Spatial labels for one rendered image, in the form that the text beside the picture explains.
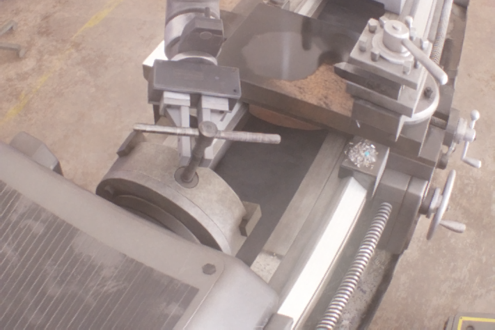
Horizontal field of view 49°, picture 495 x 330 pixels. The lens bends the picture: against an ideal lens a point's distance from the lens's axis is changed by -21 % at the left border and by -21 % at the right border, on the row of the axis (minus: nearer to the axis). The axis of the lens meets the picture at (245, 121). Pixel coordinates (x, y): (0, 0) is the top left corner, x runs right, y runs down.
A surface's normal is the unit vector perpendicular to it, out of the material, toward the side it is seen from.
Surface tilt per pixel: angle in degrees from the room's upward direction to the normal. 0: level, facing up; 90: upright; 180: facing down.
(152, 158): 10
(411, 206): 90
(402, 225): 90
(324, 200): 0
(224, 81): 21
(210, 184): 35
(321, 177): 0
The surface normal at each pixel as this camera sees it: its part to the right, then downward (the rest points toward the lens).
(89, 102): 0.01, -0.71
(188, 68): 0.31, -0.54
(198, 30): 0.07, 0.84
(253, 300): 0.65, -0.29
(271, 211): -0.03, -0.52
